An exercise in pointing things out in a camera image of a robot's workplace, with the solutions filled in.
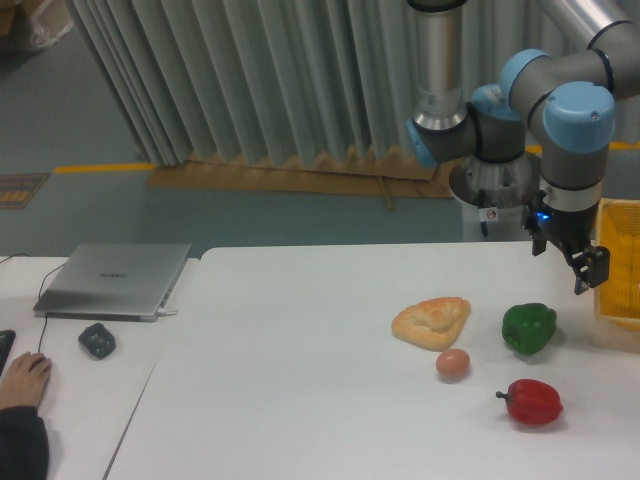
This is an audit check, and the brown cardboard sheet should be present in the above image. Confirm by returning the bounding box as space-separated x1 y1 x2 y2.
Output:
147 146 458 211

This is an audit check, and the dark sleeved forearm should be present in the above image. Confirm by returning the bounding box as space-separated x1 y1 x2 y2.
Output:
1 406 49 479

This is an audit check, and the black mouse cable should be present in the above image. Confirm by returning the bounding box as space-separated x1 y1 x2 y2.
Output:
0 252 71 357

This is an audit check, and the green bell pepper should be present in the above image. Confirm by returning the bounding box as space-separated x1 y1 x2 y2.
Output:
501 303 557 356

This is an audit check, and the golden bread pastry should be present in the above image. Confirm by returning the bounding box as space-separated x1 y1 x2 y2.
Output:
391 297 471 351

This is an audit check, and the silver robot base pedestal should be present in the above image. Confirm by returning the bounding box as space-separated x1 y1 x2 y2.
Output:
449 152 540 242

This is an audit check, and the brown egg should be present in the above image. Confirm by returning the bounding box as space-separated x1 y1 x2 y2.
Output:
435 349 471 381

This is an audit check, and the grey pleated curtain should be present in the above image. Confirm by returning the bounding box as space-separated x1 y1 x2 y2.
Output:
64 0 561 169

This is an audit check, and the red bell pepper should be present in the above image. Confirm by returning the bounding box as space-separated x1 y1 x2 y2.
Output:
495 379 564 426

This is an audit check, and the silver closed laptop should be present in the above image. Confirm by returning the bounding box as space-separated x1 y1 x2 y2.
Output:
33 243 191 322

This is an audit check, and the person's bare hand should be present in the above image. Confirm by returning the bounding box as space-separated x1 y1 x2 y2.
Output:
1 352 53 410

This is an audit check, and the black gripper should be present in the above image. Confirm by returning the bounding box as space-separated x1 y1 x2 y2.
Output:
521 191 610 295

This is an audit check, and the yellow plastic basket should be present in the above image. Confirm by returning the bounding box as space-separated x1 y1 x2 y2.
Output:
595 198 640 332

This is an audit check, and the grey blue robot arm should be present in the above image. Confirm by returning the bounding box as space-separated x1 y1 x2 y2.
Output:
406 1 639 293

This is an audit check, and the black keyboard edge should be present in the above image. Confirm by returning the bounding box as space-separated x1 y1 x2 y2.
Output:
0 330 16 374

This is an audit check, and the black small controller device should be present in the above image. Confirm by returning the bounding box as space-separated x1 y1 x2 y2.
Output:
78 323 117 360

